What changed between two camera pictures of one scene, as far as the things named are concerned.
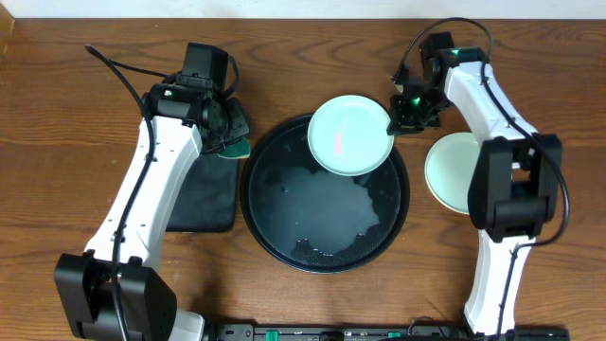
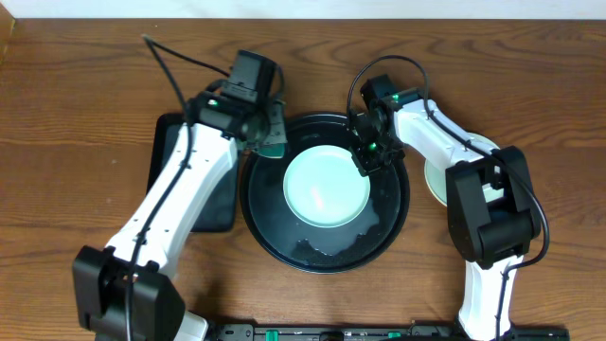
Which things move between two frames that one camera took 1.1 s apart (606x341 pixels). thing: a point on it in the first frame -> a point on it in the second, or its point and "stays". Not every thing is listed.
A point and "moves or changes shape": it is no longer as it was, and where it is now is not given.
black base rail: [277, 332] stays
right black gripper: [402, 123] -> [366, 166]
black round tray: [314, 220] stays
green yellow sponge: [237, 150] moves or changes shape
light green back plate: [347, 135] -> [324, 187]
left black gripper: [235, 127] -> [273, 131]
